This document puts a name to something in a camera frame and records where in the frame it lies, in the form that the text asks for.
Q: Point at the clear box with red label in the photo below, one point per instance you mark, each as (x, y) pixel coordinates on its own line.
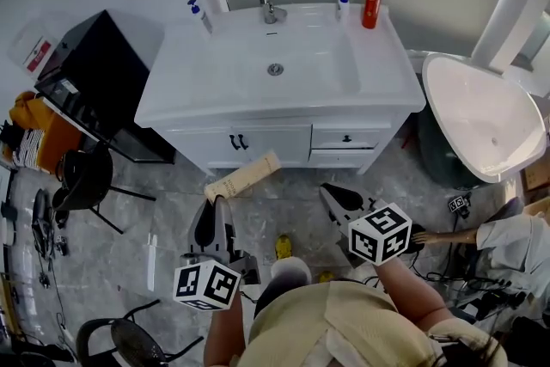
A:
(36, 51)

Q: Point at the another person's forearm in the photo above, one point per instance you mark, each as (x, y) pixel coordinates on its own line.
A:
(457, 235)

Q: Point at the person's white trouser leg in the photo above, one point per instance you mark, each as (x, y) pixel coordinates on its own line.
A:
(283, 279)

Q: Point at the black handheld device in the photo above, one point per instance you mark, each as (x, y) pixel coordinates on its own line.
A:
(43, 219)

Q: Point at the striped cloth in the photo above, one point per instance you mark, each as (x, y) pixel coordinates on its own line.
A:
(29, 148)

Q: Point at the black cabinet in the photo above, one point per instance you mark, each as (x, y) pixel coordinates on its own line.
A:
(103, 69)

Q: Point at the cardboard box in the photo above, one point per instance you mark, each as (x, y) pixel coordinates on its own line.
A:
(537, 178)

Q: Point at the small black patterned device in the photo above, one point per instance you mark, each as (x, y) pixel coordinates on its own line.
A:
(459, 204)

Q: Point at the white sink counter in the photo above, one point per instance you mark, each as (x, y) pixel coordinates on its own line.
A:
(206, 77)

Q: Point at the person's beige shirt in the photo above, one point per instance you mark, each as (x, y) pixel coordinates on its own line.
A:
(344, 326)

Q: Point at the person's right forearm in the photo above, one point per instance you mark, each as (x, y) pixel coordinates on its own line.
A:
(408, 292)

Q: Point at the white vanity cabinet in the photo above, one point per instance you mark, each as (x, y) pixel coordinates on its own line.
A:
(275, 144)

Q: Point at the orange garment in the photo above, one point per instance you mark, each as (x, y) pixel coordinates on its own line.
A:
(60, 133)

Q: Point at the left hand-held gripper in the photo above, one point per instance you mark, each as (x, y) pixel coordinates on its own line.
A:
(206, 283)

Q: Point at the white bathtub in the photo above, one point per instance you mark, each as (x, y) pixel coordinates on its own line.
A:
(481, 116)

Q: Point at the black mesh chair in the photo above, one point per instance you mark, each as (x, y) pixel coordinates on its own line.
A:
(129, 339)

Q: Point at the red bottle with white cap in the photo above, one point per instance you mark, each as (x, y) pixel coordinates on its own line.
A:
(371, 8)

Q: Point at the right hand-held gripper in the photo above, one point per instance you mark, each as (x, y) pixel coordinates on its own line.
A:
(378, 234)

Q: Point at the white blue pump bottle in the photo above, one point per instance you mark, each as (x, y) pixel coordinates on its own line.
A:
(342, 6)

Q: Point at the chrome sink drain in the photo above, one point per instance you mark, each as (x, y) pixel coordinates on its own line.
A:
(275, 69)

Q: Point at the clear blue pump bottle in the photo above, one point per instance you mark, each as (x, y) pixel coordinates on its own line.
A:
(202, 15)

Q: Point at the white curved column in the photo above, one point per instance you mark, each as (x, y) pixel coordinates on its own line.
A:
(502, 8)

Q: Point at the person's left forearm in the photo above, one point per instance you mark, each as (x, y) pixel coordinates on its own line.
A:
(223, 335)

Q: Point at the person's yellow shoe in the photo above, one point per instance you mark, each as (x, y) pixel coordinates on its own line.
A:
(283, 247)
(325, 277)

